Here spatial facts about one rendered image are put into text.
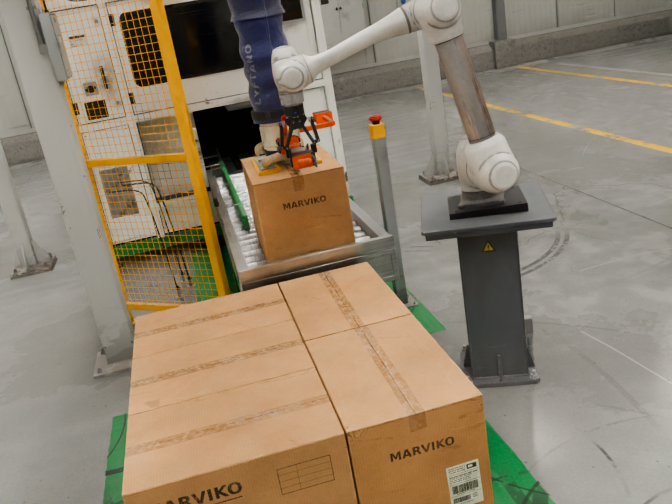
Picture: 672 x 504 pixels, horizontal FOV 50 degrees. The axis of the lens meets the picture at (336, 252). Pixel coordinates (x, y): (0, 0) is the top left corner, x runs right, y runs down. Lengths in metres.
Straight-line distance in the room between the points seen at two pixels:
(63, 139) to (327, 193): 1.32
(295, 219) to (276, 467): 1.39
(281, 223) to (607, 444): 1.55
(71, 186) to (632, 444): 2.70
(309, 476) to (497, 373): 1.33
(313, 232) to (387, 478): 1.37
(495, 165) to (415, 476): 1.12
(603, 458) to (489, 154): 1.13
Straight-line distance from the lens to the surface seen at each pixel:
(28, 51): 3.65
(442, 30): 2.57
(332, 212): 3.13
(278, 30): 3.23
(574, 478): 2.65
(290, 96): 2.68
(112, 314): 3.89
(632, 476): 2.67
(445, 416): 2.06
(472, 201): 2.88
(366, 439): 2.01
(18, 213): 5.99
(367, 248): 3.15
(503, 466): 2.70
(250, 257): 3.40
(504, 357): 3.11
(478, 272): 2.93
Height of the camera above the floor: 1.65
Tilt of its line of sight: 20 degrees down
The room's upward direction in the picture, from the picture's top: 10 degrees counter-clockwise
